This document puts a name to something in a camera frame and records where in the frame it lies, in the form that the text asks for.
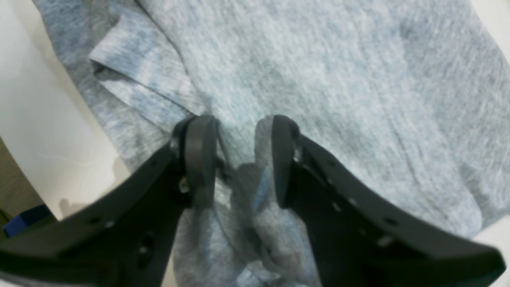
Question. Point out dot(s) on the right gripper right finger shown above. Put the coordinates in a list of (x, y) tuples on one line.
[(358, 238)]

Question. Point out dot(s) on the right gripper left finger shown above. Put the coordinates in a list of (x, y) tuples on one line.
[(125, 238)]

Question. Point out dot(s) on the grey T-shirt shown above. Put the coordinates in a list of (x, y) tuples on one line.
[(411, 96)]

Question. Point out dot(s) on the blue translucent object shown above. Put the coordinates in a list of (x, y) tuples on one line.
[(38, 215)]

